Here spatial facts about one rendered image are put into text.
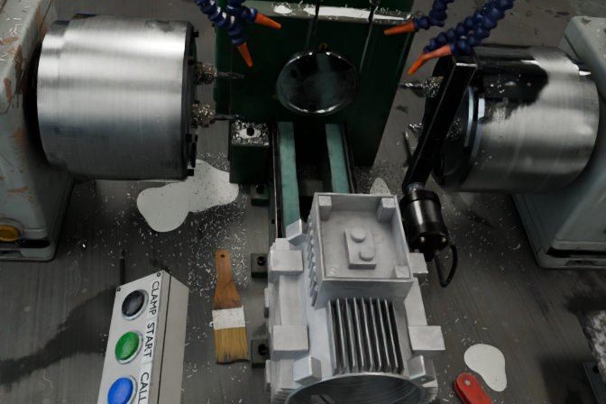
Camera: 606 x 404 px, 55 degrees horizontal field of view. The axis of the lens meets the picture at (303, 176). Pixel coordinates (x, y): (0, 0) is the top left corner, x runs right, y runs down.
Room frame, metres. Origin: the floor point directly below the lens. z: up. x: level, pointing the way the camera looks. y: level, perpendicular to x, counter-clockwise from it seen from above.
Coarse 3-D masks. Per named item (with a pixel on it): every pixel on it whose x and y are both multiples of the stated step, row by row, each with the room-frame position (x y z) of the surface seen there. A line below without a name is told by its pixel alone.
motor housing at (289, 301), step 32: (288, 288) 0.36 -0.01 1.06; (416, 288) 0.40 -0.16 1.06; (288, 320) 0.32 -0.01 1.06; (320, 320) 0.32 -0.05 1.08; (352, 320) 0.32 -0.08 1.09; (384, 320) 0.33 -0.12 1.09; (416, 320) 0.35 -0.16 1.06; (320, 352) 0.28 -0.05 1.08; (352, 352) 0.28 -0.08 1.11; (384, 352) 0.29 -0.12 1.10; (288, 384) 0.25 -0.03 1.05; (320, 384) 0.31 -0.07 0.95; (352, 384) 0.32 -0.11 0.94; (384, 384) 0.31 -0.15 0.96; (416, 384) 0.28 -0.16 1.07
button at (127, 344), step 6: (126, 336) 0.26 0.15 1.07; (132, 336) 0.26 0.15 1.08; (138, 336) 0.27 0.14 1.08; (120, 342) 0.26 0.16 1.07; (126, 342) 0.26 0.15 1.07; (132, 342) 0.26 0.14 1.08; (138, 342) 0.26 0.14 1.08; (120, 348) 0.25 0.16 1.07; (126, 348) 0.25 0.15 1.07; (132, 348) 0.25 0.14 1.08; (120, 354) 0.25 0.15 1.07; (126, 354) 0.25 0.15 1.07; (132, 354) 0.25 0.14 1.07
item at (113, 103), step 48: (48, 48) 0.61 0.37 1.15; (96, 48) 0.62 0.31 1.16; (144, 48) 0.63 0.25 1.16; (192, 48) 0.69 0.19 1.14; (48, 96) 0.55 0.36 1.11; (96, 96) 0.56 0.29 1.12; (144, 96) 0.58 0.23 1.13; (192, 96) 0.65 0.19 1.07; (48, 144) 0.53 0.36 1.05; (96, 144) 0.53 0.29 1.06; (144, 144) 0.54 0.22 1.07; (192, 144) 0.63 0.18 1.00
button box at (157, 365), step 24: (120, 288) 0.33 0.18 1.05; (144, 288) 0.33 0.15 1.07; (168, 288) 0.33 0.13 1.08; (120, 312) 0.30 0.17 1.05; (144, 312) 0.30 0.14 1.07; (168, 312) 0.30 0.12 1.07; (120, 336) 0.27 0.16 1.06; (144, 336) 0.27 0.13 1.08; (168, 336) 0.27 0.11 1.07; (120, 360) 0.24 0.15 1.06; (144, 360) 0.24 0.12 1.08; (168, 360) 0.25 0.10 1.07; (144, 384) 0.22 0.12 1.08; (168, 384) 0.23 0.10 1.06
